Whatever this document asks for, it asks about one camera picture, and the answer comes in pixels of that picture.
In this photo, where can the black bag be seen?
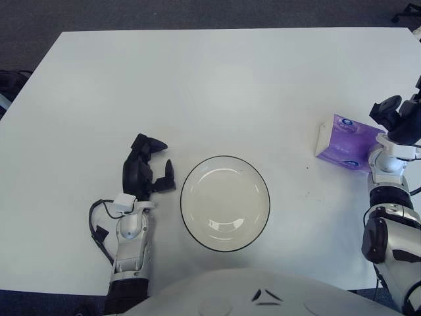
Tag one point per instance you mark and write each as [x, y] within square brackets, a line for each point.
[10, 80]

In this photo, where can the white plate with black rim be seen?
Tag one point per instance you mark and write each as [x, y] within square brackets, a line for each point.
[223, 197]

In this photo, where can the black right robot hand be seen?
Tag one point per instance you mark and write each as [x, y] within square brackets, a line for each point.
[406, 125]

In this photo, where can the purple tissue paper pack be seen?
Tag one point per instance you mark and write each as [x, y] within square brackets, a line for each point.
[345, 141]

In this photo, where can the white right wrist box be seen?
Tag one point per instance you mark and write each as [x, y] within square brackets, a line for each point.
[406, 152]

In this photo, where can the black office chair base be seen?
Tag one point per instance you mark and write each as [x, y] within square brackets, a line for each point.
[411, 8]

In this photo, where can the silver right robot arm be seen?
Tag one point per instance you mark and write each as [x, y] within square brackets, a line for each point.
[388, 164]

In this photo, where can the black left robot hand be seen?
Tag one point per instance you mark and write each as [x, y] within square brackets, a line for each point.
[131, 177]

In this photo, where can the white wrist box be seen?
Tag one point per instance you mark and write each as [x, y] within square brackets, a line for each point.
[406, 152]
[124, 204]

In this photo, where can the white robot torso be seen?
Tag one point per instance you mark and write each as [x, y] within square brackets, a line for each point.
[230, 289]

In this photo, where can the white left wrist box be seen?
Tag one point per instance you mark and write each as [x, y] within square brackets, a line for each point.
[124, 204]

